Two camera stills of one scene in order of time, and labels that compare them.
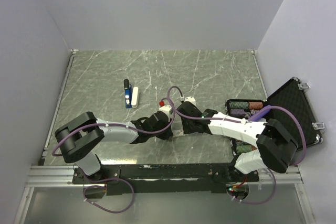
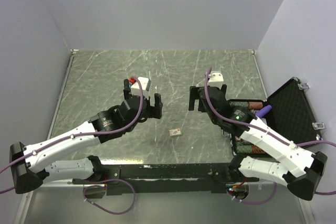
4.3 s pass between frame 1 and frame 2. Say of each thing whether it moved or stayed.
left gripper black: moved
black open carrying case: stayed
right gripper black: moved
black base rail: stayed
